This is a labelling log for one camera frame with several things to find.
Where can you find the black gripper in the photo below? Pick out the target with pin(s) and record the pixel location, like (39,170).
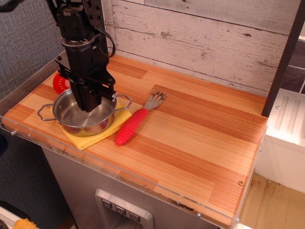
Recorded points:
(84,64)

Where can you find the stainless steel pot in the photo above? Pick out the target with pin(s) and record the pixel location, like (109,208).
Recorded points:
(80,123)

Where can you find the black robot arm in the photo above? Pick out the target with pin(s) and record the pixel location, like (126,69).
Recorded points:
(30,32)

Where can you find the red toy tomato slice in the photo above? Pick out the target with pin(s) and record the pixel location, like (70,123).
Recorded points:
(60,84)

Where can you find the yellow folded cloth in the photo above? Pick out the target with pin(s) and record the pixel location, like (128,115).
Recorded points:
(82,143)

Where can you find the clear acrylic edge guard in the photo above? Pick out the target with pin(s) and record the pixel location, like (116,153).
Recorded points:
(202,171)

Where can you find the grey toy fridge cabinet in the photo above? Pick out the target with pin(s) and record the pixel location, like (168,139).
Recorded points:
(78,184)

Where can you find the silver dispenser panel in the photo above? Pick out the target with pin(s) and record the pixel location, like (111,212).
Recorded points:
(121,210)

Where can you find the red-handled metal fork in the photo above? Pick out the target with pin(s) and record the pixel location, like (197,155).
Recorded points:
(129,127)

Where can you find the dark right cabinet post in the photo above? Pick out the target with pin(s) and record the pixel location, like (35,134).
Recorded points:
(285,59)

